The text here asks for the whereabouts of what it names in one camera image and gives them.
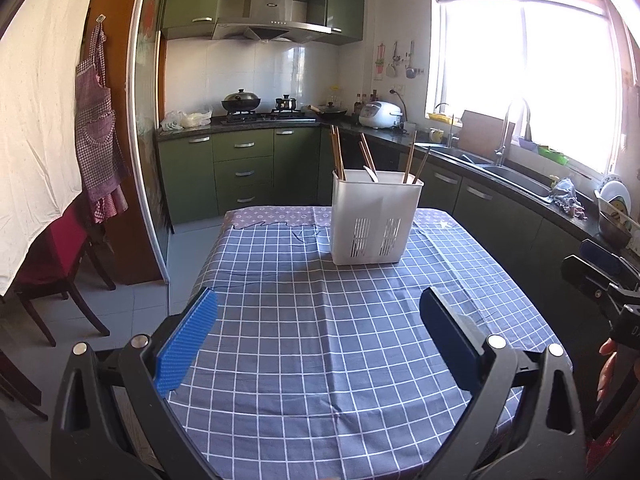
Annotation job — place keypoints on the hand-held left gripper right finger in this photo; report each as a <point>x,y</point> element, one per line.
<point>450,340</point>

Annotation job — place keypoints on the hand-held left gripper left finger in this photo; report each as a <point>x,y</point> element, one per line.
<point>185,345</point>

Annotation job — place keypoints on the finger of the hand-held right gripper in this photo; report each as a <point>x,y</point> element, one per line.
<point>590,280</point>
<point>607,262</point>

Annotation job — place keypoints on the white plastic utensil holder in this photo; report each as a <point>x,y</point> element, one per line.
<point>370,210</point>

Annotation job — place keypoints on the red patterned wooden chopstick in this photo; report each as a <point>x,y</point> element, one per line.
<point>369,152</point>
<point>366,160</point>

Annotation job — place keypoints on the person's right forearm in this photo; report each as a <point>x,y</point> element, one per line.
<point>602,452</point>

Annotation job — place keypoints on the person's right hand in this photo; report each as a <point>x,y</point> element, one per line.
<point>607,367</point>

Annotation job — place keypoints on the dish rack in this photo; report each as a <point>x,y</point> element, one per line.
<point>617,225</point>

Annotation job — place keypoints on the white plate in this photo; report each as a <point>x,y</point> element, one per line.
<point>614,191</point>

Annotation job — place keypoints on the crumpled rag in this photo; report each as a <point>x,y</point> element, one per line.
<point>566,197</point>

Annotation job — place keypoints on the green plastic container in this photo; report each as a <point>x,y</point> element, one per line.
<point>552,154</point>

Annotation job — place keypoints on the blue checkered tablecloth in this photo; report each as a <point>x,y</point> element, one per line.
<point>310,340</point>

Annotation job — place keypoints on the steel double sink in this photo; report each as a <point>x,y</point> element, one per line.
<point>515,175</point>

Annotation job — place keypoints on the purple dish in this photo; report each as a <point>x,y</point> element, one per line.
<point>528,143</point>

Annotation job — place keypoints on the wooden chair with red cushion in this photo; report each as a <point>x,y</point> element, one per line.
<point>60,250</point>

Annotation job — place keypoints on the tall steel faucet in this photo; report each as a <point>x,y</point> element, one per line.
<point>504,135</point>

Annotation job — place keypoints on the green base cabinets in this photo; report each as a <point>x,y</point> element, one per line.
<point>187,180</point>

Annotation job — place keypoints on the dark wooden furniture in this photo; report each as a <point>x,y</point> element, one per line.
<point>17,385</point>

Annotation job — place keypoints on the wooden cutting board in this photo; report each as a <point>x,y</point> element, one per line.
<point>482,134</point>

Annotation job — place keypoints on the kitchen window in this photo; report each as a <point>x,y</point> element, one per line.
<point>525,80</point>

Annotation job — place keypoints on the small steel faucet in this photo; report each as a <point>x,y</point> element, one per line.
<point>452,132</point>

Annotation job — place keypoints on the yellow mug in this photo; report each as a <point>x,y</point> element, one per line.
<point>436,135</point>

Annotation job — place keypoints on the yellow tray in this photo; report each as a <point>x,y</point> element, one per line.
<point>439,116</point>

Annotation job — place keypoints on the white plastic bag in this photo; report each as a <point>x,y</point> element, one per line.
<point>185,119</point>

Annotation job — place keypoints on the checkered apron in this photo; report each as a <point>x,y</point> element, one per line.
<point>97,130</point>

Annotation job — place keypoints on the white rice cooker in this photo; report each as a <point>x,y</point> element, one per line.
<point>380,115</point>

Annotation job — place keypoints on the sliding glass door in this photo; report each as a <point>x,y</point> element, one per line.
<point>142,110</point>

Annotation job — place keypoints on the gas stove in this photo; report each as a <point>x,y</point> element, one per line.
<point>267,117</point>

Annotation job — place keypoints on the black wok with lid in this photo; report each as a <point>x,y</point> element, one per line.
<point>241,101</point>

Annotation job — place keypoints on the condiment bottles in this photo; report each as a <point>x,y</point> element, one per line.
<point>364,100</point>

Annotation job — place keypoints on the black frying pan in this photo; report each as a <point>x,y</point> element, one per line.
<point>330,111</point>

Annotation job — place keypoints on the small black kettle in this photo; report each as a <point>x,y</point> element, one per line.
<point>286,103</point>

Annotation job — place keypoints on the white hanging cloth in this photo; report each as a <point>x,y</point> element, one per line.
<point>35,125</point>

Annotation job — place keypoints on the hanging ladle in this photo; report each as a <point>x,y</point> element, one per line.
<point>410,69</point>

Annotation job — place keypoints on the steel range hood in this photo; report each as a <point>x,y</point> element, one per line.
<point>270,15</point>

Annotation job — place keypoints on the hanging wall decoration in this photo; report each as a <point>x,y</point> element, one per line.
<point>381,61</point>

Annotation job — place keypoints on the green wall cabinets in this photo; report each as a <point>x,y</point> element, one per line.
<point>190,0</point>

